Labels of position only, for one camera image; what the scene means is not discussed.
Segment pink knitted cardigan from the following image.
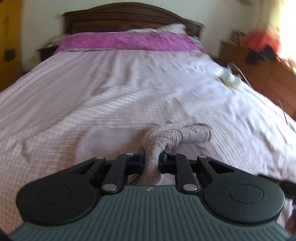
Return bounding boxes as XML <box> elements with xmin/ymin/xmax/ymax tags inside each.
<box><xmin>79</xmin><ymin>122</ymin><xmax>213</xmax><ymax>186</ymax></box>

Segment pink checked bedspread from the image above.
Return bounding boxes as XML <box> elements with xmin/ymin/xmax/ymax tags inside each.
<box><xmin>1</xmin><ymin>50</ymin><xmax>295</xmax><ymax>233</ymax></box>

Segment wooden dresser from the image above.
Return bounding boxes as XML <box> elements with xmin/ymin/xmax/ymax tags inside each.
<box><xmin>219</xmin><ymin>41</ymin><xmax>295</xmax><ymax>119</ymax></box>

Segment power strip with chargers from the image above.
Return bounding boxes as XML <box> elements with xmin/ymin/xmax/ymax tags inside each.
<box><xmin>218</xmin><ymin>68</ymin><xmax>242</xmax><ymax>88</ymax></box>

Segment black cloth on dresser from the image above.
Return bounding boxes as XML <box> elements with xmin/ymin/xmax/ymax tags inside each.
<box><xmin>245</xmin><ymin>45</ymin><xmax>277</xmax><ymax>65</ymax></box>

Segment red bag on dresser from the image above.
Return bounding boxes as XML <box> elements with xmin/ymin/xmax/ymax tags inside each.
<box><xmin>244</xmin><ymin>29</ymin><xmax>280</xmax><ymax>53</ymax></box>

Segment dark wooden nightstand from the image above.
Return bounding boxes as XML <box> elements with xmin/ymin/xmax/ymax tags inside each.
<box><xmin>37</xmin><ymin>45</ymin><xmax>58</xmax><ymax>62</ymax></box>

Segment small black hanging pouch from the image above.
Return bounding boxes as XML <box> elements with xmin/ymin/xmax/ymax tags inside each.
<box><xmin>4</xmin><ymin>49</ymin><xmax>16</xmax><ymax>61</ymax></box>

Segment books on dresser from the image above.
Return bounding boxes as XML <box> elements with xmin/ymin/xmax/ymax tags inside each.
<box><xmin>230</xmin><ymin>31</ymin><xmax>245</xmax><ymax>46</ymax></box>

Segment magenta quilted pillow cover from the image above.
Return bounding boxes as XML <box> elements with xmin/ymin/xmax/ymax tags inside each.
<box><xmin>56</xmin><ymin>32</ymin><xmax>204</xmax><ymax>52</ymax></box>

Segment white pillow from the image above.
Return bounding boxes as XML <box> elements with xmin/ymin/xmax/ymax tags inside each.
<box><xmin>127</xmin><ymin>23</ymin><xmax>186</xmax><ymax>34</ymax></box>

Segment dark wooden headboard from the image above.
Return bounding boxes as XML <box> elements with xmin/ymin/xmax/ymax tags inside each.
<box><xmin>63</xmin><ymin>2</ymin><xmax>205</xmax><ymax>38</ymax></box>

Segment yellow wooden wardrobe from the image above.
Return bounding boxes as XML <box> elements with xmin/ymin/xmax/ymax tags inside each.
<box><xmin>1</xmin><ymin>0</ymin><xmax>23</xmax><ymax>91</ymax></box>

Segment white charger cable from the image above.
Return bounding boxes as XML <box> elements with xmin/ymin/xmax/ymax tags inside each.
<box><xmin>226</xmin><ymin>62</ymin><xmax>254</xmax><ymax>90</ymax></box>

